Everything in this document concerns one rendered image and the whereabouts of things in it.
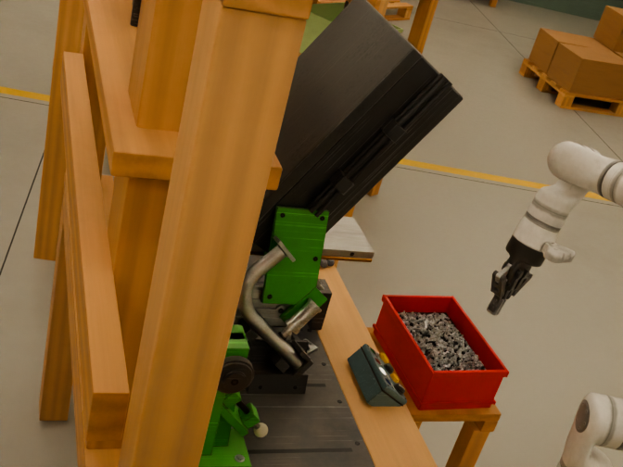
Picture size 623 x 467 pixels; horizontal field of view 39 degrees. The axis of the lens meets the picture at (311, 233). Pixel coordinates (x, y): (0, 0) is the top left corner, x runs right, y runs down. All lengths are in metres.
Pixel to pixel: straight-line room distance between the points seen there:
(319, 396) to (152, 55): 0.91
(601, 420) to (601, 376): 2.53
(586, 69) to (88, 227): 6.43
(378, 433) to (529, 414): 1.89
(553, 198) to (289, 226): 0.53
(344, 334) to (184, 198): 1.21
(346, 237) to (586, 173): 0.66
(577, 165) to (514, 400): 2.23
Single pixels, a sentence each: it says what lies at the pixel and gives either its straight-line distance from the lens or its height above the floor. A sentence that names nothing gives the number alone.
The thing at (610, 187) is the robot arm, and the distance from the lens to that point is 1.57.
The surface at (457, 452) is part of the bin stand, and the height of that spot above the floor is 0.64.
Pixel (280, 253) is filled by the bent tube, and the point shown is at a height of 1.20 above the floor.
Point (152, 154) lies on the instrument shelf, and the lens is 1.26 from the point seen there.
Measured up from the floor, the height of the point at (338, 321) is 0.90.
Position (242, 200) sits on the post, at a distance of 0.97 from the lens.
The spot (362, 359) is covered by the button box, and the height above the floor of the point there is 0.94.
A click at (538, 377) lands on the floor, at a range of 3.95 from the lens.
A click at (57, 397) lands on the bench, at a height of 0.10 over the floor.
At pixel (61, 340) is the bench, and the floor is 0.34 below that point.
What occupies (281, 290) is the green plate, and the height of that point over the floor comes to 1.10.
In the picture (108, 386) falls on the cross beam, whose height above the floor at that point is 1.28.
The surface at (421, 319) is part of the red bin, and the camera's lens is 2.30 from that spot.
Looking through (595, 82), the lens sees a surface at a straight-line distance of 7.80.
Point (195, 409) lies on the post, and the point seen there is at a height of 1.33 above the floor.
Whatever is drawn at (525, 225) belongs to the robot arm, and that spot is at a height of 1.43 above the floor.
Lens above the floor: 2.08
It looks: 28 degrees down
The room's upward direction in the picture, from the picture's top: 16 degrees clockwise
